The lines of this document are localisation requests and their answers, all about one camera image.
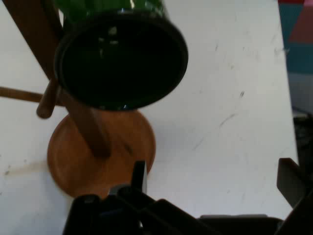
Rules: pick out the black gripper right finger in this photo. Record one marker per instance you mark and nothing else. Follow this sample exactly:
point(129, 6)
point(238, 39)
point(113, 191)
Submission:
point(300, 195)

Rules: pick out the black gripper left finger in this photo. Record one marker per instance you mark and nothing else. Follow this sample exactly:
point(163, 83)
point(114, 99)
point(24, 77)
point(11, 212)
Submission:
point(117, 215)

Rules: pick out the green enamel mug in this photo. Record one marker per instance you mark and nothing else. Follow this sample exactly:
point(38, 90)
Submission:
point(122, 61)

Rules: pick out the brown wooden mug tree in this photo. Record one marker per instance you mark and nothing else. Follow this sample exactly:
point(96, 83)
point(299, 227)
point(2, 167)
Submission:
point(73, 156)

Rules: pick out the red foam block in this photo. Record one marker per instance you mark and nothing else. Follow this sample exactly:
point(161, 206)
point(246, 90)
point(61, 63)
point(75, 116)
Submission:
point(303, 29)

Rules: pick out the teal foam block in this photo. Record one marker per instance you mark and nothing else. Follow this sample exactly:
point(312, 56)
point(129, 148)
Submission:
point(284, 24)

